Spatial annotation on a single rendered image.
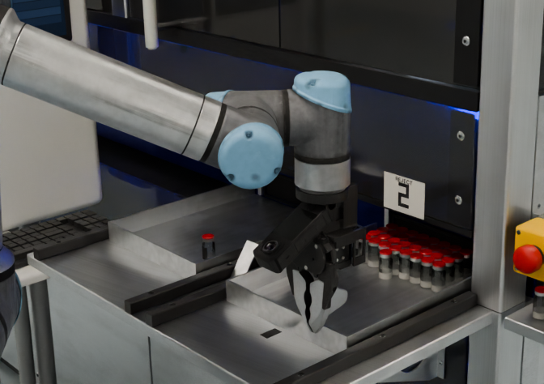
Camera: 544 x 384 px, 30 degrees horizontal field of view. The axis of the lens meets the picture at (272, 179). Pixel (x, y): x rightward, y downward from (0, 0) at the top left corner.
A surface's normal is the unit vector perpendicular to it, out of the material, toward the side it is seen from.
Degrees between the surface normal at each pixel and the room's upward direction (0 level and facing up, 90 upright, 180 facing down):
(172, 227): 0
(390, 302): 0
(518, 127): 90
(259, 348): 0
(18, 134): 90
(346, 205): 90
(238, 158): 90
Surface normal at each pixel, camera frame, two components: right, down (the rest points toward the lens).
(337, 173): 0.44, 0.28
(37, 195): 0.66, 0.23
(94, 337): -0.75, 0.23
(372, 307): -0.03, -0.95
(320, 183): -0.08, 0.32
